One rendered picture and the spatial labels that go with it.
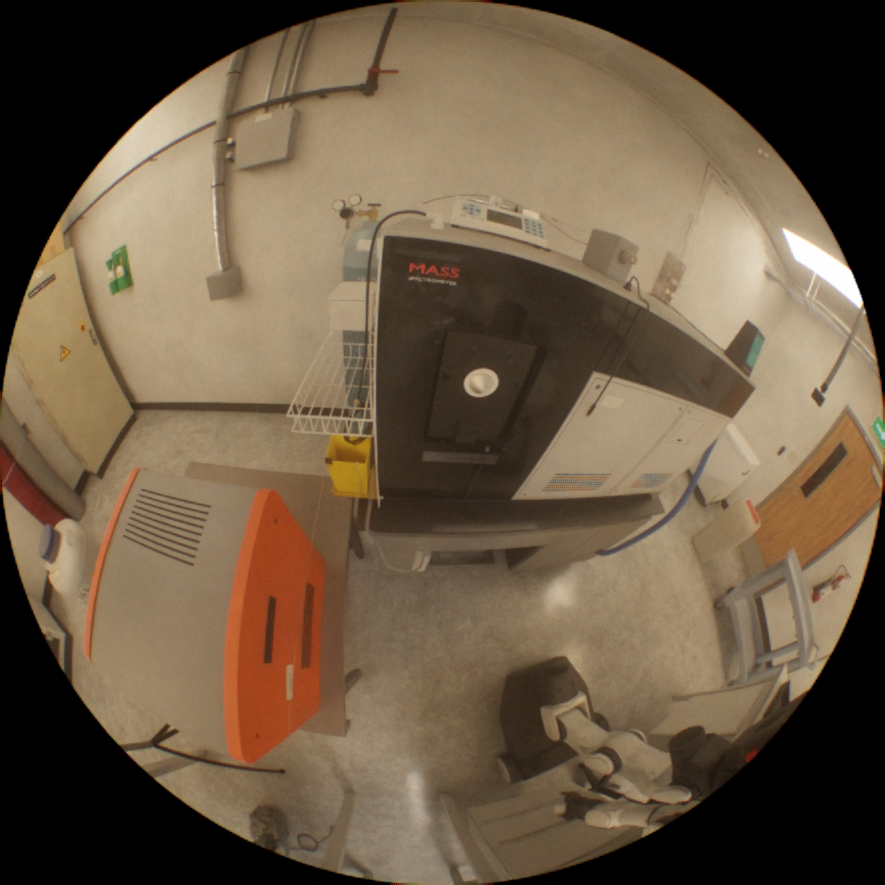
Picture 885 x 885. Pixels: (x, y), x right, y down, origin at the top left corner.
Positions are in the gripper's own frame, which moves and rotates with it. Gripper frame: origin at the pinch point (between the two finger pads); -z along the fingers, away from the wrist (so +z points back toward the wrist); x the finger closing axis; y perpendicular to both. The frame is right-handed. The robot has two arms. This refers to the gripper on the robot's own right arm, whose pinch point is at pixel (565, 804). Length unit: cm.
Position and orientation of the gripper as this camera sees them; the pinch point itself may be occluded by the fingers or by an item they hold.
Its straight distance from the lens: 130.4
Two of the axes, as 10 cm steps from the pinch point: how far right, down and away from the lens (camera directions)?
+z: 1.7, -8.4, -5.1
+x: -1.3, 4.9, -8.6
